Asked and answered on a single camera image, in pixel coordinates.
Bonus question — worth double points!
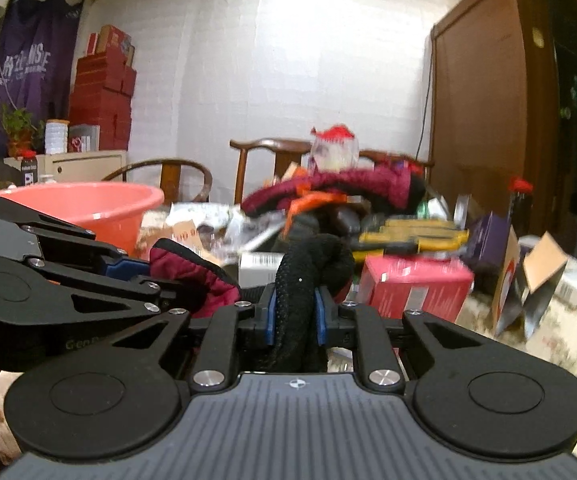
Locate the yellow black work gloves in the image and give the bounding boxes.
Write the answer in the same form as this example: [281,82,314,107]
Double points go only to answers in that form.
[349,219,470,256]

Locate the stack of red boxes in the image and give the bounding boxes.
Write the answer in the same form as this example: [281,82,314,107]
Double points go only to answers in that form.
[69,25,136,151]

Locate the brown wooden wardrobe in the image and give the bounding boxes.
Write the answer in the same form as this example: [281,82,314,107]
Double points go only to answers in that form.
[431,0,577,258]

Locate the round-back wooden chair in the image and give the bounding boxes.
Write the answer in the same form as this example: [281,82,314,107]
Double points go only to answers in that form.
[103,158,212,205]

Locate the black knit glove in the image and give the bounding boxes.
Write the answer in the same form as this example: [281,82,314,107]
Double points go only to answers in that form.
[266,234,355,374]

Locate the open cardboard box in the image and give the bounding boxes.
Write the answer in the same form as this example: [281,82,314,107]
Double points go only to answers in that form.
[491,228,567,339]

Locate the maroon jacket pile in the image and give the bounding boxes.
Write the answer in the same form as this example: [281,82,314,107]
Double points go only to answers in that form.
[240,166,426,218]

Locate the white tin can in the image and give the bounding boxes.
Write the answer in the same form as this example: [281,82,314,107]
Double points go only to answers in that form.
[44,119,69,155]

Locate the dark jar red lid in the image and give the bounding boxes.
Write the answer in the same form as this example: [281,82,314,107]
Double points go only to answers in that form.
[20,150,38,186]

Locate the beige low cabinet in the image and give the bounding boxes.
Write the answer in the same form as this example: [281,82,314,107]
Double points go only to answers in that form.
[3,148,129,184]

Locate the maroon winter glove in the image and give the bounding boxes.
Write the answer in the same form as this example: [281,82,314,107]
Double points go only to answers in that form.
[150,238,242,318]

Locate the dark bottle red cap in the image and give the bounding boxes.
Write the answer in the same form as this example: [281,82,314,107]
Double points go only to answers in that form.
[508,177,534,236]

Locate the purple box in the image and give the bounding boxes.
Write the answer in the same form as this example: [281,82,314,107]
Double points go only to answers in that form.
[462,212,510,272]

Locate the pink plastic basin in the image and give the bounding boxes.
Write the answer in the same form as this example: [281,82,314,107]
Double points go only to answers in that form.
[0,181,164,254]

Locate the purple hanging banner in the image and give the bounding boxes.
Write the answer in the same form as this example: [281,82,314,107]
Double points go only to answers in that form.
[0,0,83,157]

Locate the red-cap clear snack bag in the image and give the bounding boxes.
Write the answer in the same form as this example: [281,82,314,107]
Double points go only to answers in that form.
[308,125,359,172]

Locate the straight-back wooden chair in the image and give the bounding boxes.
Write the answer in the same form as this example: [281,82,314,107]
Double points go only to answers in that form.
[228,138,435,206]

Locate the potted green plant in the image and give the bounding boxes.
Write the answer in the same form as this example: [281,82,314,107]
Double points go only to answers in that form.
[0,103,44,158]

